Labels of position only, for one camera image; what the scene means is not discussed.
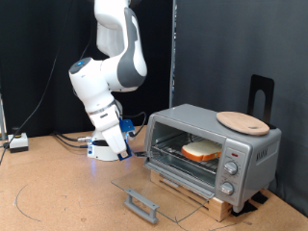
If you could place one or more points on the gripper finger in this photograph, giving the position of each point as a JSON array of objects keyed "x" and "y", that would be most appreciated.
[{"x": 123, "y": 155}]

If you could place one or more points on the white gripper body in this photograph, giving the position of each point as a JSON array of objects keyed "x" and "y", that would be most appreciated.
[{"x": 110, "y": 128}]

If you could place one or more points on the white bread slice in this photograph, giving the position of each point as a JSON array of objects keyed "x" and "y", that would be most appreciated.
[{"x": 202, "y": 149}]

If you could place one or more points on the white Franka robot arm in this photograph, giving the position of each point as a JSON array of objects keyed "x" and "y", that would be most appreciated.
[{"x": 96, "y": 83}]

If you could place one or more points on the small silver oven knob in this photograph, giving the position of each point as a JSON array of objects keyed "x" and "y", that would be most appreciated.
[{"x": 226, "y": 188}]

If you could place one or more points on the large silver oven knob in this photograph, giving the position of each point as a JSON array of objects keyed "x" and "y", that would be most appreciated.
[{"x": 231, "y": 167}]

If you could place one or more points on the silver toaster oven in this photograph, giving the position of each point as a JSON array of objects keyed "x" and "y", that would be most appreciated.
[{"x": 260, "y": 173}]

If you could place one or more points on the white emergency stop box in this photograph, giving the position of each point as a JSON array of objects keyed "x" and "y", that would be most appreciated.
[{"x": 18, "y": 142}]

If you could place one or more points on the vertical metal pole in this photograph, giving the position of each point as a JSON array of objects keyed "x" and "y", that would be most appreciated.
[{"x": 174, "y": 48}]

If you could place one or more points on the light wooden block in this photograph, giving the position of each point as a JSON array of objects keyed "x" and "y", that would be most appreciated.
[{"x": 221, "y": 208}]

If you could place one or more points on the black backdrop curtain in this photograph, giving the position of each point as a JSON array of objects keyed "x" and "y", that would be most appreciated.
[{"x": 25, "y": 48}]

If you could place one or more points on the round wooden cutting board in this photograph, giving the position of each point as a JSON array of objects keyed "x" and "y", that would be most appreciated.
[{"x": 240, "y": 123}]

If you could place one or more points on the black foam pad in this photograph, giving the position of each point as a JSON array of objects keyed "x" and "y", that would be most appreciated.
[
  {"x": 247, "y": 208},
  {"x": 260, "y": 198}
]

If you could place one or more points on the black metal bookend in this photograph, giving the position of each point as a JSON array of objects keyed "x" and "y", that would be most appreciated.
[{"x": 255, "y": 85}]

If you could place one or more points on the grey backdrop curtain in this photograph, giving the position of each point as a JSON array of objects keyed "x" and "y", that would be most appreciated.
[{"x": 240, "y": 38}]

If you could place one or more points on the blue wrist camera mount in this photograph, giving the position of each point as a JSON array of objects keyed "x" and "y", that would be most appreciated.
[{"x": 127, "y": 125}]

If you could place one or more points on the metal frame leg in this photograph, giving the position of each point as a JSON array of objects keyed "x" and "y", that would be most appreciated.
[{"x": 2, "y": 122}]

